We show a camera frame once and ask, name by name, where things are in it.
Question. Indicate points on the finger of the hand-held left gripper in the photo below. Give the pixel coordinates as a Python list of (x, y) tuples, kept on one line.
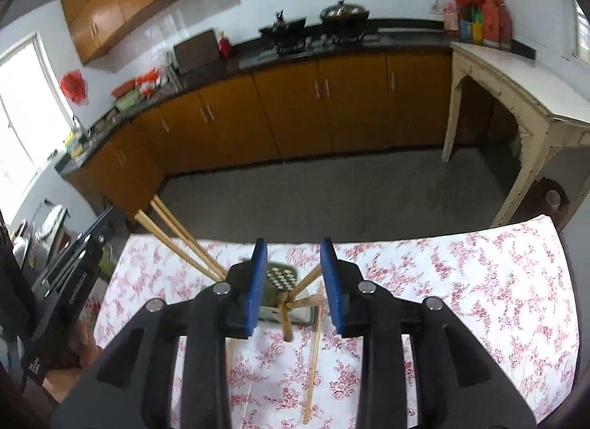
[(85, 230)]

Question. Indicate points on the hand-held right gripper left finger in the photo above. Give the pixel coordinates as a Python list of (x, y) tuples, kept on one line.
[(256, 300)]

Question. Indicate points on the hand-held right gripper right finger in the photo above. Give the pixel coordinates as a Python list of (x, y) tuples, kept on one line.
[(332, 300)]

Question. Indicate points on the metal utensil holder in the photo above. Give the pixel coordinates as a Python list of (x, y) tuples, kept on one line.
[(276, 279)]

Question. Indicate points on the person's left hand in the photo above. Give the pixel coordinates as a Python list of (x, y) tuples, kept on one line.
[(85, 346)]

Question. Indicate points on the yellow bottle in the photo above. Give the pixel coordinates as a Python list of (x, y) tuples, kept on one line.
[(74, 144)]

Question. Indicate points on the large bright window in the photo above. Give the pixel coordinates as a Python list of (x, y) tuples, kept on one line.
[(27, 124)]

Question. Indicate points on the floral tablecloth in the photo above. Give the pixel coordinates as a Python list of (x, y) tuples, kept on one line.
[(461, 295)]

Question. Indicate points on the red plastic bag on hook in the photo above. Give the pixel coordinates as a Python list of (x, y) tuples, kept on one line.
[(73, 87)]

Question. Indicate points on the red lidded container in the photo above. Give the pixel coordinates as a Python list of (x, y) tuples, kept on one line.
[(124, 88)]

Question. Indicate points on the red and white bag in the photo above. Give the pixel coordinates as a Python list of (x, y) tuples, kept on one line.
[(148, 78)]

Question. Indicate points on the orange base cabinets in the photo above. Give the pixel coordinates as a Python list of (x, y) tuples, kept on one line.
[(286, 111)]

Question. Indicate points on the brown cutting board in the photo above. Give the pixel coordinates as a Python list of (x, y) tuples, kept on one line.
[(196, 52)]

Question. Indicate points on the red bottle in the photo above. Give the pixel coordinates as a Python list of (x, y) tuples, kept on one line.
[(224, 45)]

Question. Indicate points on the black kitchen countertop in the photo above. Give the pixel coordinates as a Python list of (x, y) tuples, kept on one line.
[(249, 58)]

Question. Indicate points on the brown jar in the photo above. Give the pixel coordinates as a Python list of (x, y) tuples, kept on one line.
[(551, 200)]

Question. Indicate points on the black gas stove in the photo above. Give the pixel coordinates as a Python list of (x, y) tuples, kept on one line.
[(318, 41)]

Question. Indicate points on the dark wok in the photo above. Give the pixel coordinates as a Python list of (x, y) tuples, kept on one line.
[(345, 13)]

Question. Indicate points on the worn white table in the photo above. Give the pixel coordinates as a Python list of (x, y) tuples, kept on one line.
[(530, 83)]

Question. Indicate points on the pink packet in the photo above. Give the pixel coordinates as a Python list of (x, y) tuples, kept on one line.
[(451, 17)]

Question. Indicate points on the green and yellow packets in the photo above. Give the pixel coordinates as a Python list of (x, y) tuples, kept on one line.
[(472, 25)]

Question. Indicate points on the red packets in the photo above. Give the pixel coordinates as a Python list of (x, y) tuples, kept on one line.
[(497, 23)]

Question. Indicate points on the barred window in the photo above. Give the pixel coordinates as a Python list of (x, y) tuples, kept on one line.
[(581, 28)]

